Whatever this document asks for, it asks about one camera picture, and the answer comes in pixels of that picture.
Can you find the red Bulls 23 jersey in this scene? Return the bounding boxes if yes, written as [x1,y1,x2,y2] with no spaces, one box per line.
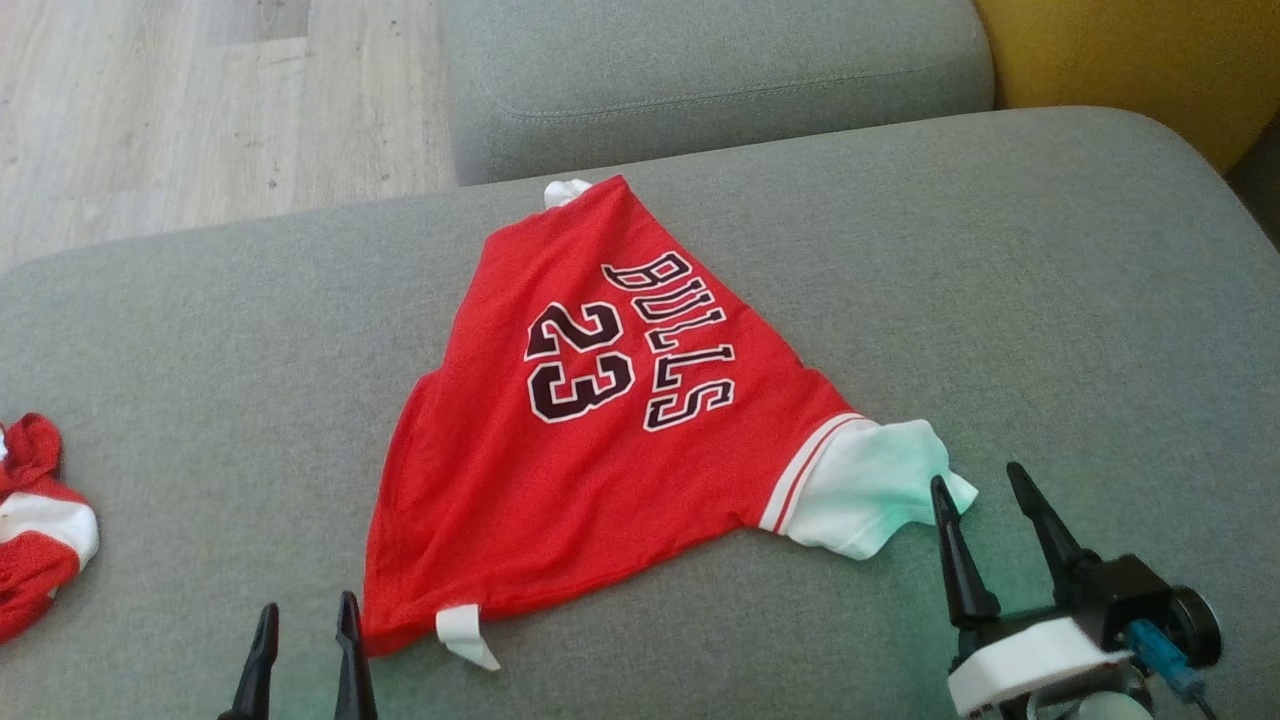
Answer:
[360,175,979,673]

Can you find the black cable with blue plug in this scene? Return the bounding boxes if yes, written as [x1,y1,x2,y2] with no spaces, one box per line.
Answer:
[1128,618,1219,720]

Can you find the yellow sofa backrest cushion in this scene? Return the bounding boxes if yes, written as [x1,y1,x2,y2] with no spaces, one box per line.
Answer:
[975,0,1280,176]

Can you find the large grey sofa ottoman cushion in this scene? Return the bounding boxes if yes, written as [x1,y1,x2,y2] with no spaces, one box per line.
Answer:
[0,105,1280,720]

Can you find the red shorts with white stripe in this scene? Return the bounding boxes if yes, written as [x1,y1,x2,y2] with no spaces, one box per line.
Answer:
[0,413,100,644]

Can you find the grey sofa seat cushion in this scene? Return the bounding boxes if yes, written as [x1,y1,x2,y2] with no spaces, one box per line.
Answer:
[440,0,996,186]

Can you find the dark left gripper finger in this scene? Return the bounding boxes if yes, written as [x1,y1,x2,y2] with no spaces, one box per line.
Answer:
[335,590,379,720]
[218,602,281,720]

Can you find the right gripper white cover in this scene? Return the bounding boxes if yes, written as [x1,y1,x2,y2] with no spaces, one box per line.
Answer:
[930,462,1223,720]

